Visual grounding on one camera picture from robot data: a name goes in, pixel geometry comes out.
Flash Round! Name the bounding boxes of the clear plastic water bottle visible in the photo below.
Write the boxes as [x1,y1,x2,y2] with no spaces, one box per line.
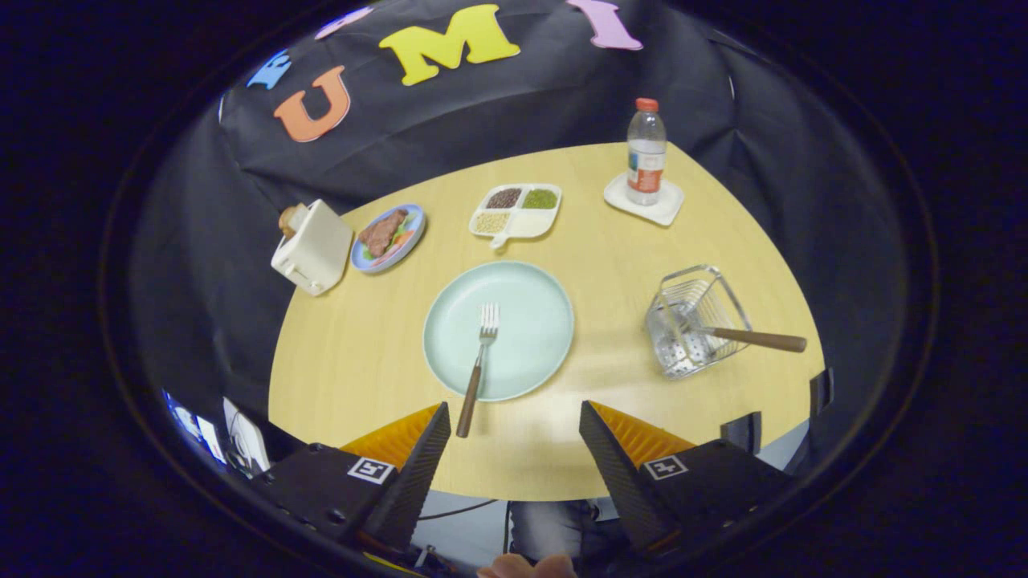
[626,98,667,206]

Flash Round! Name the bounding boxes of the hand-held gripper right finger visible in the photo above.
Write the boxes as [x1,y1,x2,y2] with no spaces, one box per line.
[578,400,796,555]

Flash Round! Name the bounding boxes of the cream white toaster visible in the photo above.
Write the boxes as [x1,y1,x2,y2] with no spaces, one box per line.
[271,199,354,297]

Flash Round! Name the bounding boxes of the person's leg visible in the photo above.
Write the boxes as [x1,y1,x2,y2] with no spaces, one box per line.
[508,498,623,563]

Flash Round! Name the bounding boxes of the white printed sheet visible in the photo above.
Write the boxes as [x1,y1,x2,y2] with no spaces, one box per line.
[223,397,271,476]

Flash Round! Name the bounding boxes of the wooden handled metal spoon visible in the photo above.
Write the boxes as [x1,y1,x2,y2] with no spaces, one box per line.
[671,317,807,354]

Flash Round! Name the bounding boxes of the white divided dish with grains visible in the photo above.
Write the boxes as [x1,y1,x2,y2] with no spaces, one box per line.
[468,183,563,250]

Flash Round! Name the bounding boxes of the meat slice with vegetables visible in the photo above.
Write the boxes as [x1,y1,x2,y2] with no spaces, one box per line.
[359,209,410,258]

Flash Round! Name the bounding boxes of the pale green plate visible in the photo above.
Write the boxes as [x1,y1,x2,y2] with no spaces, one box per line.
[422,260,576,402]

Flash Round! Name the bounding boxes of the metal wire cutlery basket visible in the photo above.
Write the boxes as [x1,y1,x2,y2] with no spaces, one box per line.
[644,265,753,379]

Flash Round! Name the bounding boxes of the black cable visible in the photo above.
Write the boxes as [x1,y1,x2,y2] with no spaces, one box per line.
[416,499,500,522]

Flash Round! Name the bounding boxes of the black backdrop cloth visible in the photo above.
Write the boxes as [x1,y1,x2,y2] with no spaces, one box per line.
[128,0,904,482]

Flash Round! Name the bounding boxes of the wooden handled metal fork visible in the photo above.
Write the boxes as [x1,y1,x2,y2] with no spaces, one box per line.
[455,303,500,439]

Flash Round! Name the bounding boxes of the white square coaster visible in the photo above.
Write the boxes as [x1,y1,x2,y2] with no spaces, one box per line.
[603,173,685,226]

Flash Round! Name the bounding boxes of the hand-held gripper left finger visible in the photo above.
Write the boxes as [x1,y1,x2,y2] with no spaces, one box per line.
[253,401,452,555]

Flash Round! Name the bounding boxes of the computer screen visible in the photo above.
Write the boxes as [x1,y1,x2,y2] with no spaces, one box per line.
[165,389,227,465]

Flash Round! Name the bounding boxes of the blue rimmed plate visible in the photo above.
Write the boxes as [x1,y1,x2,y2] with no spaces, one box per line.
[350,203,426,275]

